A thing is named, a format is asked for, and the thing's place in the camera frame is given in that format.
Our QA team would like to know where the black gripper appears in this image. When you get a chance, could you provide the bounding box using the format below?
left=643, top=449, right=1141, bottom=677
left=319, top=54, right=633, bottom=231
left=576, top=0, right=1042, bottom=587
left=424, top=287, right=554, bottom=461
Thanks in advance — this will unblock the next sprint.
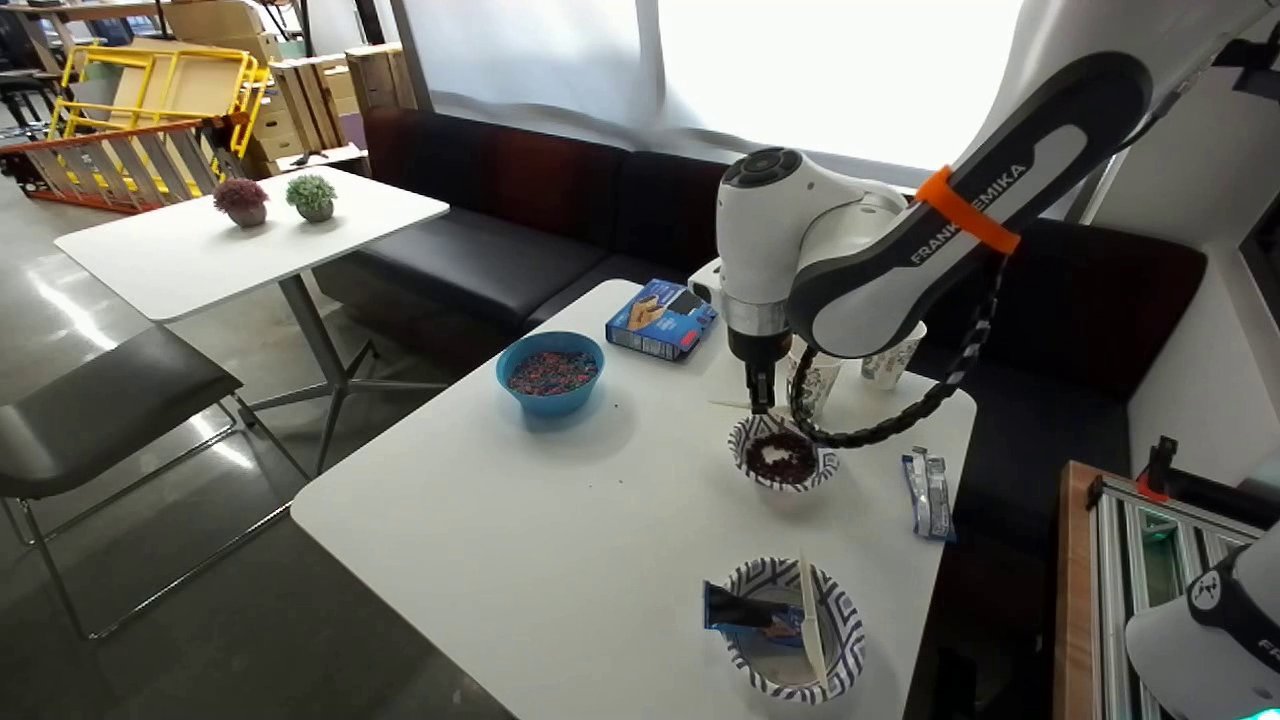
left=729, top=331, right=788, bottom=415

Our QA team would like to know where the patterned paper bowl with beans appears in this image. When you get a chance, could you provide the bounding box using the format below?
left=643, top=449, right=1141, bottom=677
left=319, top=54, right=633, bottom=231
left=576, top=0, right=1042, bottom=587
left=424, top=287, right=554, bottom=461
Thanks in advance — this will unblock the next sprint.
left=729, top=415, right=836, bottom=494

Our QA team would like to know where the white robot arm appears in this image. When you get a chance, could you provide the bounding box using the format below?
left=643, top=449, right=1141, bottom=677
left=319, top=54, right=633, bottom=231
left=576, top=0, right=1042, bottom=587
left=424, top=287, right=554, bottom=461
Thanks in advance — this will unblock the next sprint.
left=715, top=0, right=1275, bottom=415

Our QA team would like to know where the printed paper cup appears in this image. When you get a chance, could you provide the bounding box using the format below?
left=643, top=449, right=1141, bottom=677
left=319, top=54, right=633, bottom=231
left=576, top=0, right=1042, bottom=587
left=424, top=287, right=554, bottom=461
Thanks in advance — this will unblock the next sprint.
left=798, top=346, right=839, bottom=410
left=861, top=325, right=927, bottom=390

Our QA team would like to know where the blue plastic bowl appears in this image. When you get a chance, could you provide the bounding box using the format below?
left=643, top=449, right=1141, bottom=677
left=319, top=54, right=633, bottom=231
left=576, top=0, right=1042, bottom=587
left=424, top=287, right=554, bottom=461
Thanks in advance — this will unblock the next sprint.
left=497, top=331, right=603, bottom=422

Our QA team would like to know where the patterned paper bowl with wrapper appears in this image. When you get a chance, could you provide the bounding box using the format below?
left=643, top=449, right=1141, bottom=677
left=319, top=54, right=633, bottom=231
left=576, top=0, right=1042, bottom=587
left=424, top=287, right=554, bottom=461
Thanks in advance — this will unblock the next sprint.
left=706, top=554, right=867, bottom=704

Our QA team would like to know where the blue cookie box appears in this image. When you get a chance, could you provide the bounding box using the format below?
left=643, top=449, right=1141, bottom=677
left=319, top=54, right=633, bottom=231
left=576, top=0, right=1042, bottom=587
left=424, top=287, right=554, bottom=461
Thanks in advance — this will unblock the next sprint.
left=603, top=281, right=715, bottom=364

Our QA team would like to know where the silver blue snack packet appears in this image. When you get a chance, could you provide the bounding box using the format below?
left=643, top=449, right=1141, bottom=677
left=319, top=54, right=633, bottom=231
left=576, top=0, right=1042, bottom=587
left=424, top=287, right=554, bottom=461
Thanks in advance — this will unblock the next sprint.
left=901, top=449, right=955, bottom=541

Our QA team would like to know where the white main table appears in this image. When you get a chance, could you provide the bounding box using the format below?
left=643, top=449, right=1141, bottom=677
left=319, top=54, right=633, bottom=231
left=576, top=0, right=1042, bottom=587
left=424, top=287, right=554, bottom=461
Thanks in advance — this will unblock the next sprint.
left=289, top=275, right=979, bottom=720

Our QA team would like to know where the blue black snack wrapper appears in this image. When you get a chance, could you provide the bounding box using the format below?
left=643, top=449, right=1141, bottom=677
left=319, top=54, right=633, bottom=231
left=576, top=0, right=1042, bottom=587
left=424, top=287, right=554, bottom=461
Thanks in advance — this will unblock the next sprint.
left=706, top=584, right=806, bottom=648

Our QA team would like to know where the black bench sofa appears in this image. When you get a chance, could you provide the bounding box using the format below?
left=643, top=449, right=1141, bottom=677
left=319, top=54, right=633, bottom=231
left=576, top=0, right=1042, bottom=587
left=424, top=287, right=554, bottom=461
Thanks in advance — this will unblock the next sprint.
left=315, top=110, right=1210, bottom=553

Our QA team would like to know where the wooden framed rack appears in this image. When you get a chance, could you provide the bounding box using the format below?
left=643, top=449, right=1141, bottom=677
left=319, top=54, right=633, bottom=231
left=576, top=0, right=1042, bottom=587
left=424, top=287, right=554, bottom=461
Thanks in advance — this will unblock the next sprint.
left=1052, top=461, right=1275, bottom=720

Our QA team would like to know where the green ball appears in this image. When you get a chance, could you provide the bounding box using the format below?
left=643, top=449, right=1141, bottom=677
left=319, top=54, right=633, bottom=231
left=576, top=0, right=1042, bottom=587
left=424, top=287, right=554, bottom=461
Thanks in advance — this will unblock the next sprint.
left=289, top=174, right=335, bottom=224

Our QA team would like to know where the maroon ball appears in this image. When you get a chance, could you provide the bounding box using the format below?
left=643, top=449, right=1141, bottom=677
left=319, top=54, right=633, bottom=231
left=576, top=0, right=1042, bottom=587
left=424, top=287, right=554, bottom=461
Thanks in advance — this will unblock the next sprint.
left=213, top=174, right=269, bottom=228

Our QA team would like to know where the white black cap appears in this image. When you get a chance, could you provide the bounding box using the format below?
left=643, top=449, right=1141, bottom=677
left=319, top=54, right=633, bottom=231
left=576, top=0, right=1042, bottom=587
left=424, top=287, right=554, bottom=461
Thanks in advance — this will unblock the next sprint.
left=1126, top=523, right=1280, bottom=720

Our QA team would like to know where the white side table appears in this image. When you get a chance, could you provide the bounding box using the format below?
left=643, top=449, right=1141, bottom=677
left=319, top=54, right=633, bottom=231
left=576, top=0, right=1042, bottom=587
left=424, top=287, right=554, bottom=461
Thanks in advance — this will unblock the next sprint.
left=55, top=168, right=445, bottom=325

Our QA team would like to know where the black braided cable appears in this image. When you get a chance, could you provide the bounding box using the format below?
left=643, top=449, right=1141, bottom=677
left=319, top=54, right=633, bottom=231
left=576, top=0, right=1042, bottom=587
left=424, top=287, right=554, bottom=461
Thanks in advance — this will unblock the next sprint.
left=788, top=253, right=1013, bottom=451

